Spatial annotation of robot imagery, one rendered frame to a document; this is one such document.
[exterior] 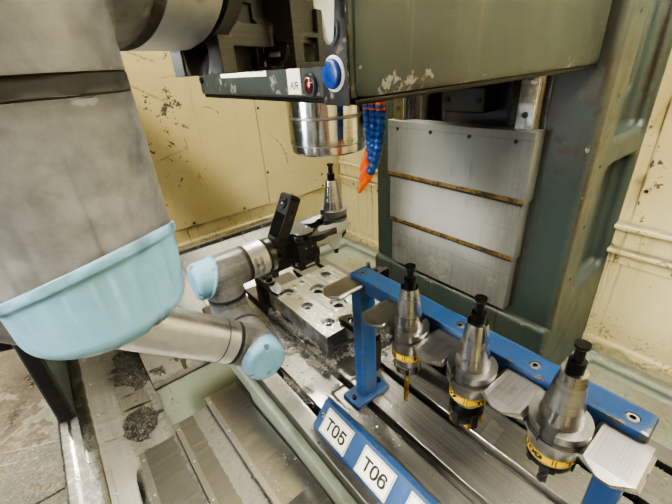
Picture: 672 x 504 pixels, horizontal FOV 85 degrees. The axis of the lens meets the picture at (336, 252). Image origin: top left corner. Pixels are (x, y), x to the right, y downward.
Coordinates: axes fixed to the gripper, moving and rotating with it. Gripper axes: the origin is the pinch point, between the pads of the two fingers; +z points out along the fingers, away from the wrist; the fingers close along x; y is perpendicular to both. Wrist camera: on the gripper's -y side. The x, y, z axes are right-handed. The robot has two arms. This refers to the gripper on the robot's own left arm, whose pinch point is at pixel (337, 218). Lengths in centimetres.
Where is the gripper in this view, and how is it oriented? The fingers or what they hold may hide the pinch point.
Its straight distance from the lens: 87.0
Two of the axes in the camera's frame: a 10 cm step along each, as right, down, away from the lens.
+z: 7.8, -3.4, 5.3
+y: 0.7, 8.8, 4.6
